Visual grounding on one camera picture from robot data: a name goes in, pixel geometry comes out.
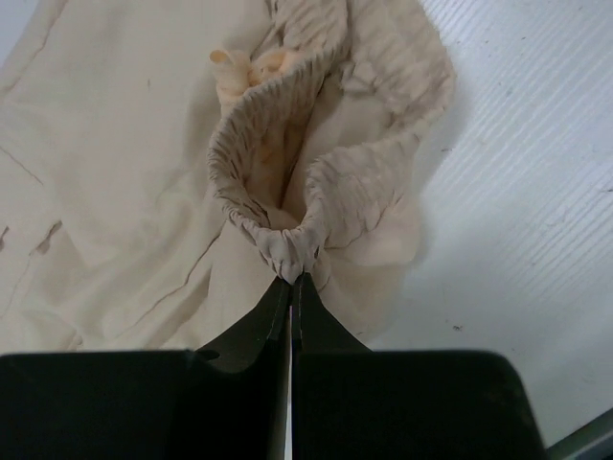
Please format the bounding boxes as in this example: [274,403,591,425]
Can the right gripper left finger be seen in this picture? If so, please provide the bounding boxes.
[1,280,290,459]

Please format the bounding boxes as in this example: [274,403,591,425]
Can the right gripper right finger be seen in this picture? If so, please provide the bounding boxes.
[291,275,546,459]

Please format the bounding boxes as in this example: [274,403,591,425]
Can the beige trousers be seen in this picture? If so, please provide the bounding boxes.
[1,1,455,354]

